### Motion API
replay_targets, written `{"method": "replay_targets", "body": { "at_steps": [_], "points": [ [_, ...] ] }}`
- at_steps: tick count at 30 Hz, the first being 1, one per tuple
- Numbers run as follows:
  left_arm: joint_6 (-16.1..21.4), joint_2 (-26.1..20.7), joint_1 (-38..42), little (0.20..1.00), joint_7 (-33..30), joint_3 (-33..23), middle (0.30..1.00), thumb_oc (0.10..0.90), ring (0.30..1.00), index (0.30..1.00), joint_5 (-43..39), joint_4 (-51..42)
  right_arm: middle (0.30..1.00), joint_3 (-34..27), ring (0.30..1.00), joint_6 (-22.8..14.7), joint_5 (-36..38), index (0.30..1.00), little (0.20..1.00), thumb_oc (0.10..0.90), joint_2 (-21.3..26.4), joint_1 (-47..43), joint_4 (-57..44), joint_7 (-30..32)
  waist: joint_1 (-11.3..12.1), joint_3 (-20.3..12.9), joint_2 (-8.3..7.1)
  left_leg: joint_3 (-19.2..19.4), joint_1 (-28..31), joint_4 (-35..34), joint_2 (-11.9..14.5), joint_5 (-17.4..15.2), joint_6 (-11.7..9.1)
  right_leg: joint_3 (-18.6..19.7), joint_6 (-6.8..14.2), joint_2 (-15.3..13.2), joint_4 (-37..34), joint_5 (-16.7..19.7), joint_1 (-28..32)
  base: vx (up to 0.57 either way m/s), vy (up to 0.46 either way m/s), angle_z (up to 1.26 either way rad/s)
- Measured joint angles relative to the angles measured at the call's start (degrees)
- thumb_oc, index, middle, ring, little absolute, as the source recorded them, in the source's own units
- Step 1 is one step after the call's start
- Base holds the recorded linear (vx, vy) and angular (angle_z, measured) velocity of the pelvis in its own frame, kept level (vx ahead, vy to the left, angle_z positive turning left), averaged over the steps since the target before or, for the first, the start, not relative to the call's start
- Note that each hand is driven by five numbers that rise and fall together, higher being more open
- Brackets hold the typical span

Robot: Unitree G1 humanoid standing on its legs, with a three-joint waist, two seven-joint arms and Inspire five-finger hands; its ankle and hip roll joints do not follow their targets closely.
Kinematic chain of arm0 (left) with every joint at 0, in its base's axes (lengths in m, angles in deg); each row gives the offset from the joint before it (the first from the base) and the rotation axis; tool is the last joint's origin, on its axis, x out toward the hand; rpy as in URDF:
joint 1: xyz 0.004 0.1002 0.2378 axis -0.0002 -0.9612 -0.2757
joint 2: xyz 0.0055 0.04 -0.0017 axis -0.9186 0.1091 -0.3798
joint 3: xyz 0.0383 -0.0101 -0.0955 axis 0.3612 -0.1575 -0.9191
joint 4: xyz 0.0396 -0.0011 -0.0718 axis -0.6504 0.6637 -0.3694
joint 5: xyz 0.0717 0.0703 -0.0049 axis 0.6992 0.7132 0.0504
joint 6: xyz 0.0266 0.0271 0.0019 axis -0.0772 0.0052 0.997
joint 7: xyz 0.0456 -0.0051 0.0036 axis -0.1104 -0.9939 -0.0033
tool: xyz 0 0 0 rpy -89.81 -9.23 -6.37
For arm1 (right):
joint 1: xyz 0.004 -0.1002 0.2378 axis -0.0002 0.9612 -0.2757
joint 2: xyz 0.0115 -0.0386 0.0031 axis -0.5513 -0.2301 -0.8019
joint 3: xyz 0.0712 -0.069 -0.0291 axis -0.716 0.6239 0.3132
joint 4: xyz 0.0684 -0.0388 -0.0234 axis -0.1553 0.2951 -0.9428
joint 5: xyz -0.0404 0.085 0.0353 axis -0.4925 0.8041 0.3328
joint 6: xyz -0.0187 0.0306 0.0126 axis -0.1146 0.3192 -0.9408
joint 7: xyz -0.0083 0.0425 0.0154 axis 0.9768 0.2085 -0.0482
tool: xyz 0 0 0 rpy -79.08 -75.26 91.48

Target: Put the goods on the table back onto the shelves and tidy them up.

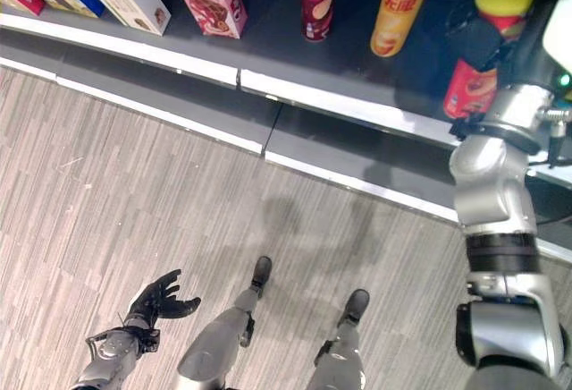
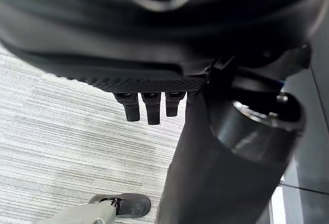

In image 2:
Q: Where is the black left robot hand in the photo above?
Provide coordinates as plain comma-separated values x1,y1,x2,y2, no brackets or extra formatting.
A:
0,0,329,224

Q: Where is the dark grey cabinet panel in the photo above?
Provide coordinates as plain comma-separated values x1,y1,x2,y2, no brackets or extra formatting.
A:
262,59,329,224

